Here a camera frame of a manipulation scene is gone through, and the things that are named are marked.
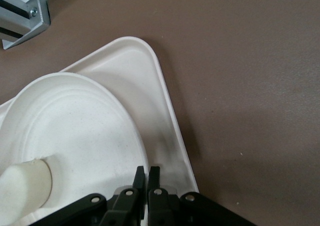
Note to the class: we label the brown table cover mat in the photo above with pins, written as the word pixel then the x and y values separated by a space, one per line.
pixel 250 85

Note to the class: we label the white steamed bun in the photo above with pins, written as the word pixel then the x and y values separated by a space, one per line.
pixel 22 186

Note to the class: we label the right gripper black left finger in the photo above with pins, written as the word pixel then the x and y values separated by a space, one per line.
pixel 125 206

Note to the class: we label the aluminium camera mount post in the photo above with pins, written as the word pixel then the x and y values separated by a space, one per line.
pixel 22 23

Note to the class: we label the cream rabbit print tray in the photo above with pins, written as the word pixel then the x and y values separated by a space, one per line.
pixel 140 85

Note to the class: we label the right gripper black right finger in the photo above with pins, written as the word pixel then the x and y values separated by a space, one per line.
pixel 160 206

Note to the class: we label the cream round plate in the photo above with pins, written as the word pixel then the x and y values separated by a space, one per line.
pixel 87 135

